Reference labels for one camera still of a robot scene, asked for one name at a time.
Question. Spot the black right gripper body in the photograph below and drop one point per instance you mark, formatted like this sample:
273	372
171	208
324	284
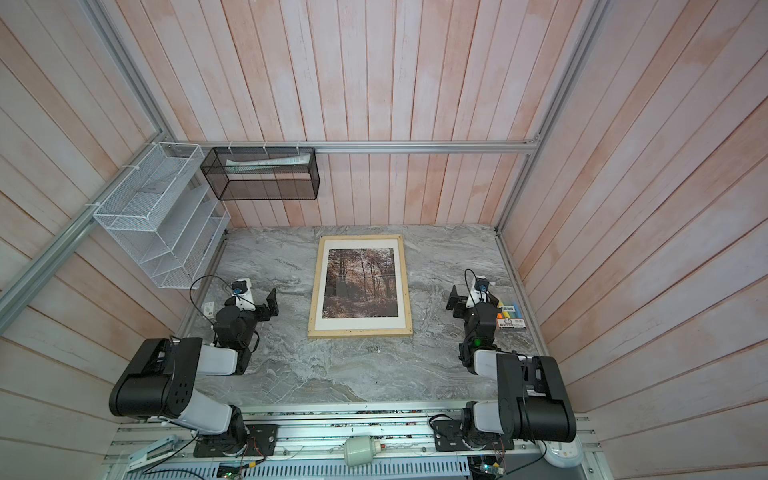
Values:
468	315

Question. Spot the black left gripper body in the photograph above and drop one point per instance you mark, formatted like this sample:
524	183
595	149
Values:
260	313

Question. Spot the light wooden picture frame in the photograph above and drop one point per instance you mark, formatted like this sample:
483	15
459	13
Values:
315	288

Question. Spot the autumn forest photo print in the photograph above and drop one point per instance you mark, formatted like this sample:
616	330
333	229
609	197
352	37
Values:
360	283

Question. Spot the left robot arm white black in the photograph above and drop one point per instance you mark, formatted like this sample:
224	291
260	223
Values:
159	381

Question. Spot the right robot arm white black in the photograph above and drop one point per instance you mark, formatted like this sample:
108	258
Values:
532	402

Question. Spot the coloured marker pack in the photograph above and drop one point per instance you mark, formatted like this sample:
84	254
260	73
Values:
510	317

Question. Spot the paper in black basket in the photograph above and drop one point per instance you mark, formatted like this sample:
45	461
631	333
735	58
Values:
282	165

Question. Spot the white cylindrical device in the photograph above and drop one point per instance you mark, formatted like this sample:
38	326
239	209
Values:
361	450

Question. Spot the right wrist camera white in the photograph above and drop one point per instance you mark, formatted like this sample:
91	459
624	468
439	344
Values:
478	293

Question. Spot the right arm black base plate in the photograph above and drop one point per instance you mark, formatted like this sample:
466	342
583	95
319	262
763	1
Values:
450	436

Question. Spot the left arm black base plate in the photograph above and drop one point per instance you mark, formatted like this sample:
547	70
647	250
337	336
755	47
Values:
250	440

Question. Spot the black wire mesh basket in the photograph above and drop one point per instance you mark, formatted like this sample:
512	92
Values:
236	187

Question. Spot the white wire mesh shelf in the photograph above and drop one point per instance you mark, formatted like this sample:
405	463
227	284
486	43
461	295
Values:
169	223

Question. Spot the white wall clock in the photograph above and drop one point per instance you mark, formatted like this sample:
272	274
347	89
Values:
563	455

